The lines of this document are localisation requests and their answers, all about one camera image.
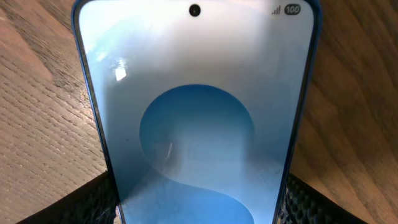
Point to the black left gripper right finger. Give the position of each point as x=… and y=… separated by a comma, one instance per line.
x=302, y=204

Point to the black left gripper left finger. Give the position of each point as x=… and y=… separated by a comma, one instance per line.
x=92, y=203

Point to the blue smartphone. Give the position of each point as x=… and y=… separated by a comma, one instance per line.
x=197, y=103

